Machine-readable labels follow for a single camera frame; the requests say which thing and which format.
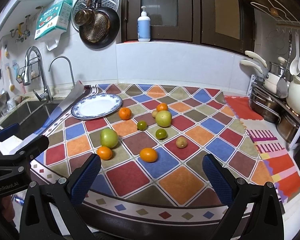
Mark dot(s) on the thin gooseneck faucet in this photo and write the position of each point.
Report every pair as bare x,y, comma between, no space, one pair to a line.
61,72

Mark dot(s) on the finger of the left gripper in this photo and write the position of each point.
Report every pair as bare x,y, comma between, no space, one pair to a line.
9,131
33,149

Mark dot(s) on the cream pot with handle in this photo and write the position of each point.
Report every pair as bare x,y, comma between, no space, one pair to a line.
270,78

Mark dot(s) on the teal white cardboard box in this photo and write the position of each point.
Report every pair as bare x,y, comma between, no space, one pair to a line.
53,21

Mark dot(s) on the blue white pump bottle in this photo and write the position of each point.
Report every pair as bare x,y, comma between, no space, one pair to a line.
144,26

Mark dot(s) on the white ladle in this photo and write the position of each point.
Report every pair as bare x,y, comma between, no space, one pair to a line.
294,64

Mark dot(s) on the blue white oval plate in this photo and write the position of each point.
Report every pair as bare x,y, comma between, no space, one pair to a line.
96,106

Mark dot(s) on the small orange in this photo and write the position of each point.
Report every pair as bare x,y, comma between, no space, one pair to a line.
104,153
148,155

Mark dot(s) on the colourful diamond pattern tablecloth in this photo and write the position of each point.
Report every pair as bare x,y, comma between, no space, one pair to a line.
172,190

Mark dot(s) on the small steel pot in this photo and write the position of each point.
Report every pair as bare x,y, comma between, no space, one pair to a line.
287,127

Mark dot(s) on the small copper saucepan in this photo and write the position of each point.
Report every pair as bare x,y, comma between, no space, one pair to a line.
84,16

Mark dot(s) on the large yellow-green pomelo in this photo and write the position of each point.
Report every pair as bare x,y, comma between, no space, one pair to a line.
163,118

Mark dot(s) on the brown kiwi front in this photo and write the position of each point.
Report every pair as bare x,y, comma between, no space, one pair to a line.
181,142

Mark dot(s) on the steel slotted spatula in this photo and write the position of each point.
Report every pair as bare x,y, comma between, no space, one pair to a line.
282,89

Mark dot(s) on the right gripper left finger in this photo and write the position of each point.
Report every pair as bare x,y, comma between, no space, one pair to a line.
82,178

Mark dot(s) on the metal pot rack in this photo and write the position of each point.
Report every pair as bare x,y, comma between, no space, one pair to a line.
255,81

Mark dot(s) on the steel kitchen sink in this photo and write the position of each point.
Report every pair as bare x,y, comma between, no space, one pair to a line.
33,117

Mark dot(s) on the large steel pot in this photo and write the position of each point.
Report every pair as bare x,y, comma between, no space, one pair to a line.
265,106

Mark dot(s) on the green apple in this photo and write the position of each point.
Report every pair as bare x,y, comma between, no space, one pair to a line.
109,138

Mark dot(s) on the white ceramic jug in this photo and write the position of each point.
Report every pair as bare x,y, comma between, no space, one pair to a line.
293,98

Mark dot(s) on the tall chrome kitchen faucet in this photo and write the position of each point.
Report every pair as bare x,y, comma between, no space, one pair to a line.
33,69

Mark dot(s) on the dark wooden window frame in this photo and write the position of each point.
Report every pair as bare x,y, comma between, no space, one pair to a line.
224,24

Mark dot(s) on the round steel steamer tray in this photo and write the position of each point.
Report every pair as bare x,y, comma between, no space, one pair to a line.
81,4

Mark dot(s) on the cream pan handle upper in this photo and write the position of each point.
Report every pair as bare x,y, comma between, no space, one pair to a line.
257,57

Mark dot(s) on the copper perforated strainer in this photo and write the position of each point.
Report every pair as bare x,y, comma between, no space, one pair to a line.
96,29

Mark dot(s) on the small tan fruit behind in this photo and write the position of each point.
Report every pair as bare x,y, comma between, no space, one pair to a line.
154,113

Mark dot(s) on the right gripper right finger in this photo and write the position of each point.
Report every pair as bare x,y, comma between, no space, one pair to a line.
221,179

